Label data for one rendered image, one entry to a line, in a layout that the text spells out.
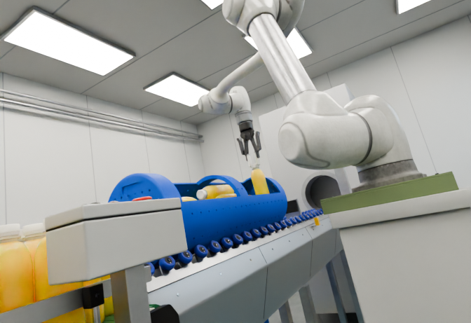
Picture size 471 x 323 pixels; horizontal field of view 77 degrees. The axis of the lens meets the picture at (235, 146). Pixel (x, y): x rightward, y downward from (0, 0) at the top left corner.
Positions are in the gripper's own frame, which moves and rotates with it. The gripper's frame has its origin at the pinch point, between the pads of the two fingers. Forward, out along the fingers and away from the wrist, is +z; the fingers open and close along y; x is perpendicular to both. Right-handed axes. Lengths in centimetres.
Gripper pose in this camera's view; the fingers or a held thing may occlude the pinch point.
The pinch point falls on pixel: (253, 160)
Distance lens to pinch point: 156.1
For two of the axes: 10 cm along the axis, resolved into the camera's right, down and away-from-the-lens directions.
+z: 2.0, 9.5, -2.3
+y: -8.3, 2.9, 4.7
